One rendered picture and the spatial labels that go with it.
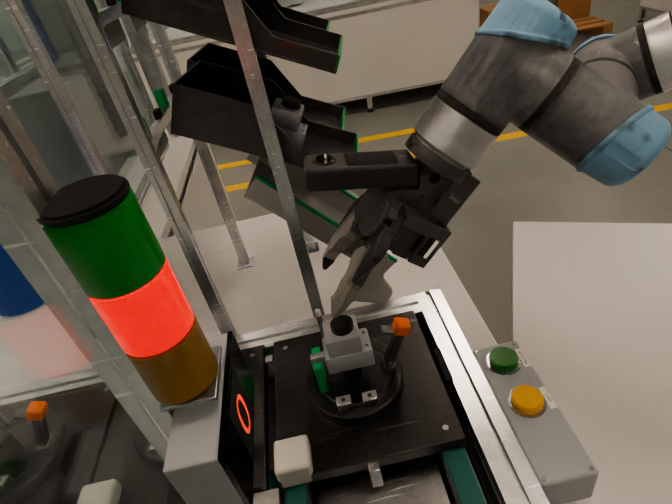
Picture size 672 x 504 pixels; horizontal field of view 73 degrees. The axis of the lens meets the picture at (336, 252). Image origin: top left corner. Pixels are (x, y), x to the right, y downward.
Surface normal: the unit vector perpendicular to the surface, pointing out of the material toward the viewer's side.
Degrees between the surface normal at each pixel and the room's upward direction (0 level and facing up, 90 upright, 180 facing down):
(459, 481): 0
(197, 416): 0
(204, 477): 90
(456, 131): 72
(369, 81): 90
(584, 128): 79
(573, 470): 0
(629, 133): 64
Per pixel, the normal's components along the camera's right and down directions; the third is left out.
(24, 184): 0.97, -0.22
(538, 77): -0.22, 0.25
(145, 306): 0.58, 0.39
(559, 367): -0.18, -0.80
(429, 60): 0.05, 0.58
